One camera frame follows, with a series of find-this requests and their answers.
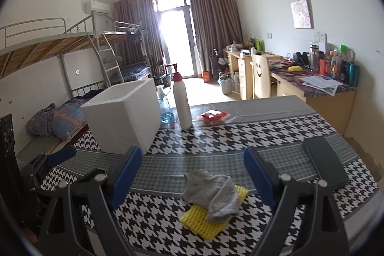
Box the pink wall poster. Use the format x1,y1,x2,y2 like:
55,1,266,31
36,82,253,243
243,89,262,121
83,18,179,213
290,0,312,29

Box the left brown curtain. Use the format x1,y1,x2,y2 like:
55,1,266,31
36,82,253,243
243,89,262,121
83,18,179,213
113,0,163,65

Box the grey sock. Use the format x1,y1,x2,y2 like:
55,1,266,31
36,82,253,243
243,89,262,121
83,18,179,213
181,169,240,224

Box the right brown curtain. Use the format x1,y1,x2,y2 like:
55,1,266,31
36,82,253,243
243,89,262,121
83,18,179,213
190,0,243,71

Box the blue orange quilt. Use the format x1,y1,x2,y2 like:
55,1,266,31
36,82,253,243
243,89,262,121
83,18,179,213
25,98,87,142

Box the white bottle red pump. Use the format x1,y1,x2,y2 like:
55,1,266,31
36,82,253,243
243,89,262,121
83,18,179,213
167,64,192,129

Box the yellow object on desk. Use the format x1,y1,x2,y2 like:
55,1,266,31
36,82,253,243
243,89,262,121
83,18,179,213
288,65,303,72

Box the brown curtain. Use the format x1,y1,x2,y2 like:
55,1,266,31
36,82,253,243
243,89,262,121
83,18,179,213
190,0,243,71
113,0,163,65

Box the teal bottle on desk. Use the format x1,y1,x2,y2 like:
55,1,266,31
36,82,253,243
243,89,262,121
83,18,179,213
348,62,360,87

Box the black folding chair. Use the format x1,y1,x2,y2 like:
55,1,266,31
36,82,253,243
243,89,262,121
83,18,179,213
154,58,171,88

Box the glass balcony door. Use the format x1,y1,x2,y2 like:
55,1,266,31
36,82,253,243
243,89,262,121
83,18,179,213
153,0,198,78

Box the dark green phone case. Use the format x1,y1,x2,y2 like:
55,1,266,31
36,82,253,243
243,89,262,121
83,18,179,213
303,137,349,190

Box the clear bottle blue liquid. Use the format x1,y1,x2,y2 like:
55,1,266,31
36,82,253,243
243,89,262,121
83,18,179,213
156,86,174,124

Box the white styrofoam box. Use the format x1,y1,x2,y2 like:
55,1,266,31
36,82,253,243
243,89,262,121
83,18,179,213
81,78,161,155

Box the yellow foam fruit net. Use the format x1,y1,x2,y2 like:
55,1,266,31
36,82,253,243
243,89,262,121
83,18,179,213
179,181,249,240

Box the white air conditioner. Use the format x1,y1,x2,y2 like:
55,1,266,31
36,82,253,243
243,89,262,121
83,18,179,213
85,1,111,14

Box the printed papers on desk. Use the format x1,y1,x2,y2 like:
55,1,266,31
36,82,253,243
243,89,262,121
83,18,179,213
301,75,342,96

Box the orange object on floor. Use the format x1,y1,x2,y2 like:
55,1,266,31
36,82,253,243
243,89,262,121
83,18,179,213
202,71,211,83

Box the long wooden desk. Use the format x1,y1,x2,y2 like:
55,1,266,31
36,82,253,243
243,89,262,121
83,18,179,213
223,50,356,135

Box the red snack packet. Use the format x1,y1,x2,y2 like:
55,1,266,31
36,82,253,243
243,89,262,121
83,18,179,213
196,110,230,125

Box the wooden smiley chair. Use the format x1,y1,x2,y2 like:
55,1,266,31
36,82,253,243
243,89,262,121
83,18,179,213
252,54,271,99

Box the far metal bunk bed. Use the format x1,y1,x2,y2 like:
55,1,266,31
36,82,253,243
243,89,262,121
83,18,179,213
101,21,152,82

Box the blue folded bedding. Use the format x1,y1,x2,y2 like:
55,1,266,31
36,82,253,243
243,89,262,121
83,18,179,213
108,62,152,85

